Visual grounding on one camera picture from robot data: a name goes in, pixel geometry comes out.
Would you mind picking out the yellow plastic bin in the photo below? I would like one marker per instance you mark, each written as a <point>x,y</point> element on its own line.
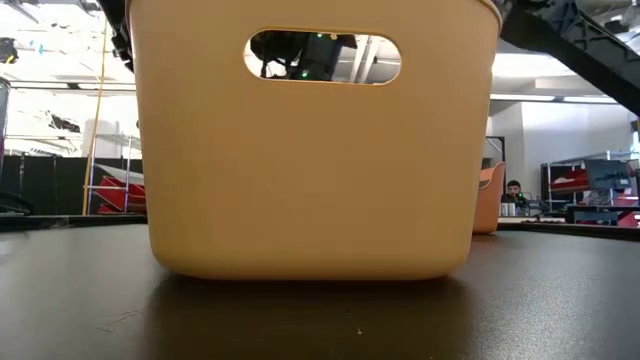
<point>320,175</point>

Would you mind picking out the orange plastic bin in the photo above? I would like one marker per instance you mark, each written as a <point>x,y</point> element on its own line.
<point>490,205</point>

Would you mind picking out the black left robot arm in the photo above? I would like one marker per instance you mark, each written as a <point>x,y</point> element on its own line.
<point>120,30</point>

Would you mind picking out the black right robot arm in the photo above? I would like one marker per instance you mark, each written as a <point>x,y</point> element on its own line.
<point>590,55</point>

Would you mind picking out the background black robot arm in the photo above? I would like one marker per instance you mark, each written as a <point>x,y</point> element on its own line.
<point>522,201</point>

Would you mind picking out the red storage bins stack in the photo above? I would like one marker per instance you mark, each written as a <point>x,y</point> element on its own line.
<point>117,192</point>

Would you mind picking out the person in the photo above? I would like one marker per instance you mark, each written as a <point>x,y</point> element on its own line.
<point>514,189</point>

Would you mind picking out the small white background can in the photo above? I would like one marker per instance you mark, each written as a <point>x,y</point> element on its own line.
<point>504,210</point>
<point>512,210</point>

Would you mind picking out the black hanging ceiling device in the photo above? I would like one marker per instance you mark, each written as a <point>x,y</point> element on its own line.
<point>7,50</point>

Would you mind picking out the ceiling light strip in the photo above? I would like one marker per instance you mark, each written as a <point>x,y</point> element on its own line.
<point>575,99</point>

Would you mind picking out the red storage bin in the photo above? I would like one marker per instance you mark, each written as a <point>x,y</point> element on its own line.
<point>570,181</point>

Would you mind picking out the dark monitor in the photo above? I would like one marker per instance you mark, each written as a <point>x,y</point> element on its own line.
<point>607,175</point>

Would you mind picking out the background work table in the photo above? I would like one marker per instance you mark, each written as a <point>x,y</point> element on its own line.
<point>590,215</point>

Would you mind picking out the black aluminium frame rail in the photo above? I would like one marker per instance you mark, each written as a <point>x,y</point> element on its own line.
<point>575,230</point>
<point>75,221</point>

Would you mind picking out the black partition wall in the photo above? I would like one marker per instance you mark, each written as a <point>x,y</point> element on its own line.
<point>50,185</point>

